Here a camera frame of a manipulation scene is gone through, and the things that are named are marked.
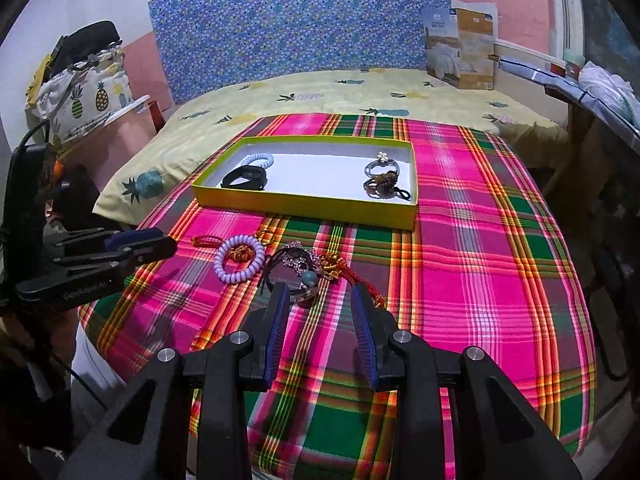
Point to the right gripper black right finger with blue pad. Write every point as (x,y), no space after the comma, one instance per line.
(497,433)

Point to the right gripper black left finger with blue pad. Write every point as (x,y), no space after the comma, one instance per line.
(145,434)

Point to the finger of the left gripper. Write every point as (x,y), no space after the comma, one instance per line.
(129,256)
(95,241)

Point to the grey hair tie white flower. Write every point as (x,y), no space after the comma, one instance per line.
(382,163)

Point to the pink bedside cabinet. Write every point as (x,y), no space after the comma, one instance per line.
(103,151)

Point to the yellow pineapple bed sheet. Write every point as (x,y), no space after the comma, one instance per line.
(197,129)

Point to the pineapple print fabric bag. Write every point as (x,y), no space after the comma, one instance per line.
(83,96)

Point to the pink green plaid cloth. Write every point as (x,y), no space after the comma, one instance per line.
(485,264)

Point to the black bag on top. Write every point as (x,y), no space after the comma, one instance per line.
(77,46)

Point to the yellow green shallow box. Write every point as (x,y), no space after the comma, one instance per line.
(319,177)

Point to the blue floral headboard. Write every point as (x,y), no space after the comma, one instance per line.
(205,45)

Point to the grey plaid side shelf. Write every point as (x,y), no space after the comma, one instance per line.
(575,94)

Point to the bedding set package box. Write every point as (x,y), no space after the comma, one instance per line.
(459,44)

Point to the white plastic bag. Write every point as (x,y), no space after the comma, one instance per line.
(614,91)

